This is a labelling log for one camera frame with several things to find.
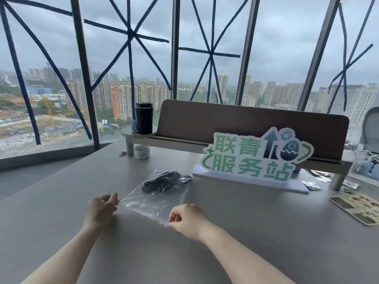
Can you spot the person's left forearm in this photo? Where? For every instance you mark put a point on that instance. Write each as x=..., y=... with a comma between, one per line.
x=65, y=257

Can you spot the red and green sachet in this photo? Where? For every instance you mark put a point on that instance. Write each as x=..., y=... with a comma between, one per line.
x=350, y=186

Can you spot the small blue object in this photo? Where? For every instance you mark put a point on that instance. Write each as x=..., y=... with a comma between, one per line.
x=135, y=128

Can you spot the white tape roll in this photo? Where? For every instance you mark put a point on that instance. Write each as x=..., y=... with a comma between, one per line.
x=141, y=152

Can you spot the person's left thumb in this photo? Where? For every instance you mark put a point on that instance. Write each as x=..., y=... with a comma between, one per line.
x=110, y=197

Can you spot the black bundled item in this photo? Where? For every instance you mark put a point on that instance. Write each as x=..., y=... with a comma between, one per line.
x=161, y=182

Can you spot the dark window frame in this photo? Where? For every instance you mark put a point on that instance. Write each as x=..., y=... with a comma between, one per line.
x=84, y=70

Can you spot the pale blue pouch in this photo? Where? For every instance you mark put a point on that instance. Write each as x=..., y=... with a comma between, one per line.
x=367, y=169

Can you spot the white sign base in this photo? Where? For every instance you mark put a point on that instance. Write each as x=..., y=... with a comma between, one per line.
x=296, y=186

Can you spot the person's right thumb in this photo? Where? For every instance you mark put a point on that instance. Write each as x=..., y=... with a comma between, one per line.
x=176, y=228

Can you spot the desk riser with brown panel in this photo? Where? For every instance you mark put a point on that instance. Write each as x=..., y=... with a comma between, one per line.
x=237, y=124

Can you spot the clear plastic zip bag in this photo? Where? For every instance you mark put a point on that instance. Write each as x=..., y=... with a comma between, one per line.
x=154, y=204

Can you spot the green and white cutout sign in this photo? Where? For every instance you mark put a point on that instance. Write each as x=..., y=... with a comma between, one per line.
x=251, y=158

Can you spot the person's right forearm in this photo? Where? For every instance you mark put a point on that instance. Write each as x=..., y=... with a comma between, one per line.
x=245, y=257

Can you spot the grey office chair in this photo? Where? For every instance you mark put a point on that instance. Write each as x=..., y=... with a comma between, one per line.
x=371, y=131

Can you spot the black travel tumbler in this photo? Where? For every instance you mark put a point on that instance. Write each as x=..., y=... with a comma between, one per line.
x=144, y=118

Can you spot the person's right hand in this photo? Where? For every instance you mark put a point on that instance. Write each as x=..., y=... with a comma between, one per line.
x=191, y=221

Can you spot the person's left hand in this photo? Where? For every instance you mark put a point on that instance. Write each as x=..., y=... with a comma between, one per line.
x=99, y=211

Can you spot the silver foil packet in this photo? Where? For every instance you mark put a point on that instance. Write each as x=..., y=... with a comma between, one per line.
x=319, y=175

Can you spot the illustrated card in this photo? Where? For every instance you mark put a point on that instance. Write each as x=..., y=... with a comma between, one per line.
x=356, y=208

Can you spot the small dark sachet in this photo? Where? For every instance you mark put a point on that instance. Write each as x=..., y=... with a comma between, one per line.
x=311, y=185

